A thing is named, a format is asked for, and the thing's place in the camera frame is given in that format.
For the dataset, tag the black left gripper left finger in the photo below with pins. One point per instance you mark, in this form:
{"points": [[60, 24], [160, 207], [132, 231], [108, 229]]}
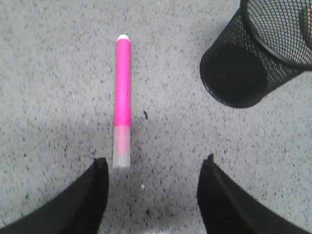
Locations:
{"points": [[77, 210]]}

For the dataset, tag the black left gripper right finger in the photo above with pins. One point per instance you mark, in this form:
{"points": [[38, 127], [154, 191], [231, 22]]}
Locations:
{"points": [[227, 209]]}

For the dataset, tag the pink highlighter pen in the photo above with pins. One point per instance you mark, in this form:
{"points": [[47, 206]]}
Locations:
{"points": [[122, 115]]}

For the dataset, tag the black mesh pen holder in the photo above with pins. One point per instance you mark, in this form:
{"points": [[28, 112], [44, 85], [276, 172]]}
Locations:
{"points": [[265, 44]]}

